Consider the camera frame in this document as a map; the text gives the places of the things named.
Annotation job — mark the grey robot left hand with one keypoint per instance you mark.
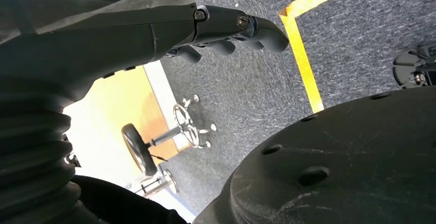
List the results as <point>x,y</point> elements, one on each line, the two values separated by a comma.
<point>85,28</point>

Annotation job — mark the black stool with chrome base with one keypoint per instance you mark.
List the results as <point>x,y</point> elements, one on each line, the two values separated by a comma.
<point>138,149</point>

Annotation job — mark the black stand foot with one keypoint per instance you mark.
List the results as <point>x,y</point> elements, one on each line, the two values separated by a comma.
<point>408,69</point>

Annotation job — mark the chrome stool base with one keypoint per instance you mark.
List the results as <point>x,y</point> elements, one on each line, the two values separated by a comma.
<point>170,181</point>

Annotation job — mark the yellow floor tape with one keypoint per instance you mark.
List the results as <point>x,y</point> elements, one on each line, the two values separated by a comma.
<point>303,66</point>

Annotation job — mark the black fabric cover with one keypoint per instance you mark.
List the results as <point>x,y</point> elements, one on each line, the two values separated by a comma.
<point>119,205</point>

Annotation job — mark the small black metal bracket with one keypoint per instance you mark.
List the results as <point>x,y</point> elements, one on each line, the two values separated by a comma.
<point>73,159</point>

